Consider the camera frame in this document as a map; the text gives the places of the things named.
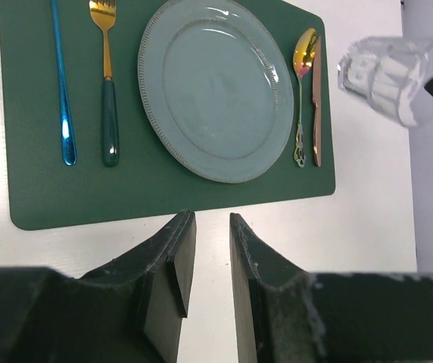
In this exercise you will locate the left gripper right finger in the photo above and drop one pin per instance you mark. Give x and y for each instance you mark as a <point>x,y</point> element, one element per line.
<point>286,314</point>

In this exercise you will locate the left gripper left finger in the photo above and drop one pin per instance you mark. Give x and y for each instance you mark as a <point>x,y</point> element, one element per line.
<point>127,310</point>

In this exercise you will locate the clear drinking glass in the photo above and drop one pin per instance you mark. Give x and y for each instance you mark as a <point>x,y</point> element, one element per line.
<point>389,74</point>

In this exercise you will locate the brown knife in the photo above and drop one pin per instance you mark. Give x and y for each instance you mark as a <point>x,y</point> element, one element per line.
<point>316,93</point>

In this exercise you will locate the gold spoon green handle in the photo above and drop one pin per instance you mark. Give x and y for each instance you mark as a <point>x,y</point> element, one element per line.
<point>303,57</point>

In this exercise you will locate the dark green placemat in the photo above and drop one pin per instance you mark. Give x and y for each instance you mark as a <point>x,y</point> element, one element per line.
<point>44,192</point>

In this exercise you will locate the blue metallic fork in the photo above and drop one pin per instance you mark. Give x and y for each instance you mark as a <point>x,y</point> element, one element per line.
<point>68,143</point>

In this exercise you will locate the grey-blue round plate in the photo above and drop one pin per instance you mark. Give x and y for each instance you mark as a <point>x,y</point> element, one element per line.
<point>216,89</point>

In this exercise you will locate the gold fork green handle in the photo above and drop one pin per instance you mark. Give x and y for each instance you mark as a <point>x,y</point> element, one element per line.
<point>104,15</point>

